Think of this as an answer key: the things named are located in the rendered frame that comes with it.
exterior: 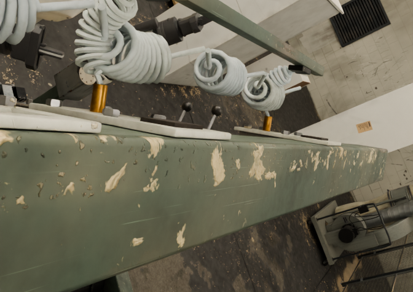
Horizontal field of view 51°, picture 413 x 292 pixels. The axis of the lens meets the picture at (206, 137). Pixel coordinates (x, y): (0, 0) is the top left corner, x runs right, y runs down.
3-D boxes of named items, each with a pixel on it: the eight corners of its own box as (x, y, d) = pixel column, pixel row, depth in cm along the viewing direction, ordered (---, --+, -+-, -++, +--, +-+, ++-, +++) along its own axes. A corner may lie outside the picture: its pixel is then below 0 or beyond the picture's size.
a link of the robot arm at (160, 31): (173, 52, 149) (144, 63, 152) (173, 35, 157) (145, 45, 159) (159, 26, 141) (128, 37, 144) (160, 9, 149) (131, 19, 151)
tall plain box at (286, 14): (180, 43, 497) (320, -42, 417) (198, 90, 489) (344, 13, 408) (131, 29, 418) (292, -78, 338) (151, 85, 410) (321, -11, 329)
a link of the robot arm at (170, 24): (206, 31, 155) (176, 42, 158) (196, 5, 152) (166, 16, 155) (202, 39, 144) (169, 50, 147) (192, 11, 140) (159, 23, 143)
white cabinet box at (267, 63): (256, 69, 691) (296, 48, 657) (269, 102, 682) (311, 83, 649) (244, 67, 651) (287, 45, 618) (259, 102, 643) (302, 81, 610)
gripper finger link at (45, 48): (61, 57, 113) (37, 50, 112) (64, 55, 116) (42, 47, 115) (62, 51, 113) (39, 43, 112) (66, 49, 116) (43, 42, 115)
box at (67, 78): (72, 79, 209) (97, 63, 200) (77, 102, 206) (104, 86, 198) (51, 75, 198) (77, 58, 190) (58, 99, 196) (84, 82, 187)
